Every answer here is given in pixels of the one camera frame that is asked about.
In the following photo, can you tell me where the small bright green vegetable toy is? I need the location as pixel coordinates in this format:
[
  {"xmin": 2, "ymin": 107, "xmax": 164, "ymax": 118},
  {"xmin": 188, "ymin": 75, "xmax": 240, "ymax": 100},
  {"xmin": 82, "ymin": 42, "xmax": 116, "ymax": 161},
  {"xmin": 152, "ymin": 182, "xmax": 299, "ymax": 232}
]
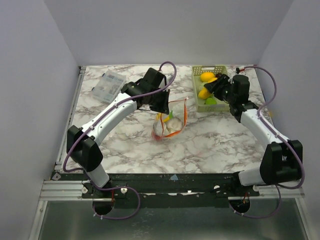
[{"xmin": 204, "ymin": 97, "xmax": 217, "ymax": 106}]

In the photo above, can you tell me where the yellow banana toy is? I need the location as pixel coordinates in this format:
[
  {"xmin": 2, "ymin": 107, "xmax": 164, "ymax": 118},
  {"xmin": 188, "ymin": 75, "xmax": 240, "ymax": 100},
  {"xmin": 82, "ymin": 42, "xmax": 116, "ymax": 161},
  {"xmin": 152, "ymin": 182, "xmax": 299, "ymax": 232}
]
[{"xmin": 198, "ymin": 87, "xmax": 212, "ymax": 100}]

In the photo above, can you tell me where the clear zip bag orange zipper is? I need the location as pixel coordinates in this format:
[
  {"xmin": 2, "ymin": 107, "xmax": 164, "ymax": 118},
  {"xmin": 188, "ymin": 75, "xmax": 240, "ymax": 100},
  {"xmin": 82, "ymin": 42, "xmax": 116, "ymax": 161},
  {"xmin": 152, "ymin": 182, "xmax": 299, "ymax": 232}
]
[{"xmin": 151, "ymin": 97, "xmax": 189, "ymax": 142}]

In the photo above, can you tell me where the grey oyster mushroom toy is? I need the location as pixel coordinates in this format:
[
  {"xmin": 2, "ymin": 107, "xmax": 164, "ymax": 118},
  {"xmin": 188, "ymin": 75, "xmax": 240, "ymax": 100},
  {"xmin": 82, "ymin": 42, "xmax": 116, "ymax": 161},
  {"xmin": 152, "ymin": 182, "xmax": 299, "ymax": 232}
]
[{"xmin": 153, "ymin": 117, "xmax": 184, "ymax": 136}]

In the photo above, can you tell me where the peach toy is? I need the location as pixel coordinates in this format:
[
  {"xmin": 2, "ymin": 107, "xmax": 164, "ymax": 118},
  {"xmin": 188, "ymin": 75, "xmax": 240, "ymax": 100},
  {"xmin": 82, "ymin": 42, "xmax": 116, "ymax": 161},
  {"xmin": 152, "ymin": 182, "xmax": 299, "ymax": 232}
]
[{"xmin": 153, "ymin": 135, "xmax": 162, "ymax": 141}]

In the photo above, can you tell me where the green cucumber toy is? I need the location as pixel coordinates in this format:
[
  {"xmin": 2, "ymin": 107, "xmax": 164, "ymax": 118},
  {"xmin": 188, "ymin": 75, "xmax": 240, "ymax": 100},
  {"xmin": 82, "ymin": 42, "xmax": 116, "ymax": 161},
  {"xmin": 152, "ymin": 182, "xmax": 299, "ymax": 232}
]
[{"xmin": 168, "ymin": 111, "xmax": 174, "ymax": 120}]

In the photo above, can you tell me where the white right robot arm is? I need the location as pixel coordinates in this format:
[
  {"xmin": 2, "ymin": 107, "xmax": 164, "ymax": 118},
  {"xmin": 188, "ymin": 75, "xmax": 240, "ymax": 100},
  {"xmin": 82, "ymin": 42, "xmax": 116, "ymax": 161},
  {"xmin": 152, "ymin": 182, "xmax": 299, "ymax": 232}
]
[{"xmin": 203, "ymin": 74, "xmax": 305, "ymax": 196}]

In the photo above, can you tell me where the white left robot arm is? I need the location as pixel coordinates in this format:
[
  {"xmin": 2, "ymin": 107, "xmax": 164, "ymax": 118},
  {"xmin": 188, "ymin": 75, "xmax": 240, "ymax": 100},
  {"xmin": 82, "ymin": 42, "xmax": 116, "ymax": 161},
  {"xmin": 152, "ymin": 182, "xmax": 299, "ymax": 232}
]
[{"xmin": 66, "ymin": 67, "xmax": 170, "ymax": 198}]

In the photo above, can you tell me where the pale green perforated basket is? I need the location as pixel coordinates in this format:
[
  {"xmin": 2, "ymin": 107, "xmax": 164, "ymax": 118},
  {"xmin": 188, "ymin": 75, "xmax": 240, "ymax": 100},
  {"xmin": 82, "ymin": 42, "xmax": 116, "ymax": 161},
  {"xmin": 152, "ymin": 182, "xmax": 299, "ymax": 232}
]
[{"xmin": 191, "ymin": 65, "xmax": 229, "ymax": 113}]

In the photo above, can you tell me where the yellow round fruit toy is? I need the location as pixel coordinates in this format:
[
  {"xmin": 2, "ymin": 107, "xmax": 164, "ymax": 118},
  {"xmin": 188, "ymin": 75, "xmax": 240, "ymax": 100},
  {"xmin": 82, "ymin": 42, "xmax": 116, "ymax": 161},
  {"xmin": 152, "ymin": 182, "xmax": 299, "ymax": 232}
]
[{"xmin": 200, "ymin": 72, "xmax": 217, "ymax": 83}]

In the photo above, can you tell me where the clear plastic organizer box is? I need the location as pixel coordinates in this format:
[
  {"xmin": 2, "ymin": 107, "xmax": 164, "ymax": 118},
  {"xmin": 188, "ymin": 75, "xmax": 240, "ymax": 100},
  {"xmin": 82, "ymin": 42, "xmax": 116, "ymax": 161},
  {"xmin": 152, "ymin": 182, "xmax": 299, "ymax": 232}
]
[{"xmin": 91, "ymin": 70, "xmax": 127, "ymax": 104}]

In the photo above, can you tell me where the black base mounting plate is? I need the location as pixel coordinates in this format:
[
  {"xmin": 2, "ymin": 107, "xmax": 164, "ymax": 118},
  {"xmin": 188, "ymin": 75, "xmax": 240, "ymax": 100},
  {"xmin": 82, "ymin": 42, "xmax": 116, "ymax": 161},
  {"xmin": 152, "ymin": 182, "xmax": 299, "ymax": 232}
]
[{"xmin": 50, "ymin": 172, "xmax": 274, "ymax": 213}]

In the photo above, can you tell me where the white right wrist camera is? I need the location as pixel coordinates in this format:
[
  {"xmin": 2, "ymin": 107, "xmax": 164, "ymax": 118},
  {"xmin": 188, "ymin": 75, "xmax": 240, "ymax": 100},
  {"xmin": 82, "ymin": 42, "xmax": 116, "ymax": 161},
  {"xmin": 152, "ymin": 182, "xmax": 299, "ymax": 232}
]
[{"xmin": 235, "ymin": 66, "xmax": 246, "ymax": 74}]

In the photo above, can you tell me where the aluminium frame rail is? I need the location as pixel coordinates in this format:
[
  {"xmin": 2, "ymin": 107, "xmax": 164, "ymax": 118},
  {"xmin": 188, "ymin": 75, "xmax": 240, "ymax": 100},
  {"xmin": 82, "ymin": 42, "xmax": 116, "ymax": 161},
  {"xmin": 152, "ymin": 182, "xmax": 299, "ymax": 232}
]
[{"xmin": 39, "ymin": 180, "xmax": 305, "ymax": 201}]

